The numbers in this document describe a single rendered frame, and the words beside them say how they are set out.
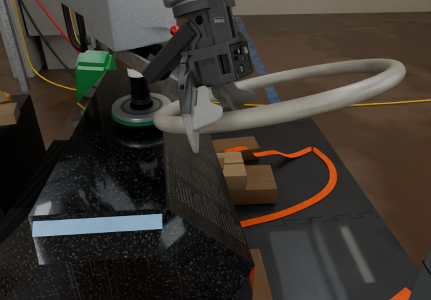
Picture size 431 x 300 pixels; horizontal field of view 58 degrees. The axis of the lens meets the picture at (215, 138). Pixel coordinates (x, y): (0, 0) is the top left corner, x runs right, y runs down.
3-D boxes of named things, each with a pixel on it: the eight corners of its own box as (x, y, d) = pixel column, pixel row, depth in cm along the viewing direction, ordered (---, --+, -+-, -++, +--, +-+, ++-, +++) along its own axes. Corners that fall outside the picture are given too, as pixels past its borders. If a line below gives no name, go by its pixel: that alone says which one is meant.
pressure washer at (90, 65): (93, 111, 333) (73, 7, 287) (132, 113, 329) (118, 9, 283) (75, 132, 303) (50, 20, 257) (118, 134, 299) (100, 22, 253)
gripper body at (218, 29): (235, 86, 52) (215, -7, 49) (182, 95, 56) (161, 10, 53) (256, 76, 58) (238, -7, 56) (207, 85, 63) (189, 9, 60)
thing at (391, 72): (120, 128, 87) (117, 115, 87) (279, 78, 111) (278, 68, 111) (256, 149, 46) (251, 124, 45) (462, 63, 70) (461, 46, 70)
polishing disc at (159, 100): (152, 127, 129) (152, 124, 128) (99, 115, 136) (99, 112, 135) (181, 100, 145) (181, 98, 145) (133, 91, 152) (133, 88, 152)
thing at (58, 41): (38, 74, 402) (15, -14, 357) (69, 36, 512) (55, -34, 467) (99, 72, 406) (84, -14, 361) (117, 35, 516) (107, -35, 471)
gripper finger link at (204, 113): (215, 143, 49) (220, 78, 52) (177, 147, 52) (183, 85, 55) (226, 150, 52) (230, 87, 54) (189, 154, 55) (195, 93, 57)
